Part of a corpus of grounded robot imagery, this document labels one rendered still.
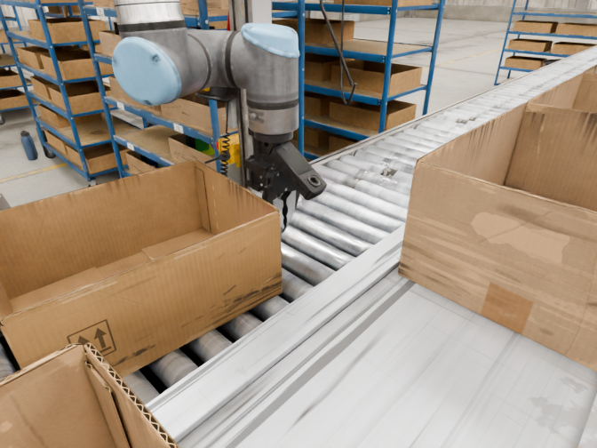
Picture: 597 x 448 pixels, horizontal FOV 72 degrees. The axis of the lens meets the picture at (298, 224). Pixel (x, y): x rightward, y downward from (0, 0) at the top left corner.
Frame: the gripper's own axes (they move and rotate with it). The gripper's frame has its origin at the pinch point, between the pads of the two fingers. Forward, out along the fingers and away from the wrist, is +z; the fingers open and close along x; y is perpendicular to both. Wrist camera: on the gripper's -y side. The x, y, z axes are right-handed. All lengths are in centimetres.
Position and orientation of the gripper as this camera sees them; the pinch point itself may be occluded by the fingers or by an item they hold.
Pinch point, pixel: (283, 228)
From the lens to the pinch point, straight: 82.4
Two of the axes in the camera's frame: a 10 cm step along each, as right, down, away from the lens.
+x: -6.9, 3.7, -6.2
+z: 0.0, 8.6, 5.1
